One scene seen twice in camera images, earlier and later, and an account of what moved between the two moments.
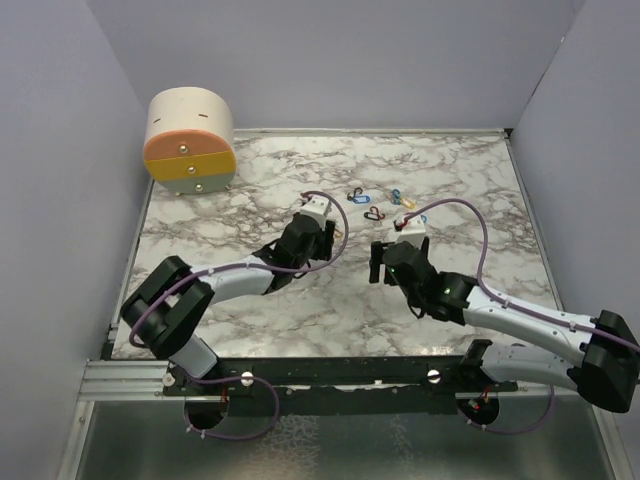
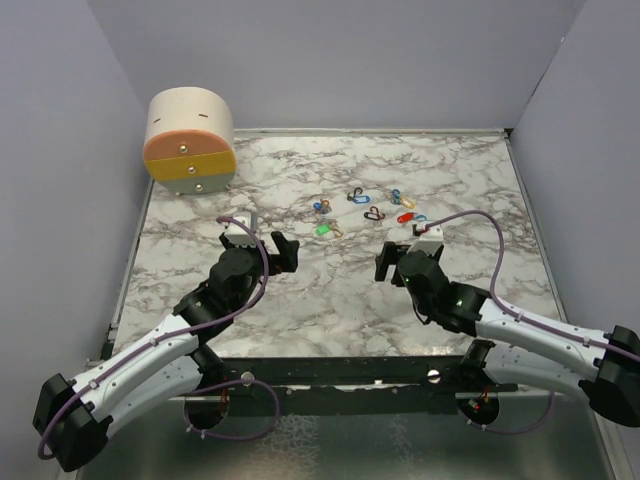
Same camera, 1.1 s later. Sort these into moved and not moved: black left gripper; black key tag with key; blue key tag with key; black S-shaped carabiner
Moved: black left gripper
Not moved: black S-shaped carabiner; blue key tag with key; black key tag with key
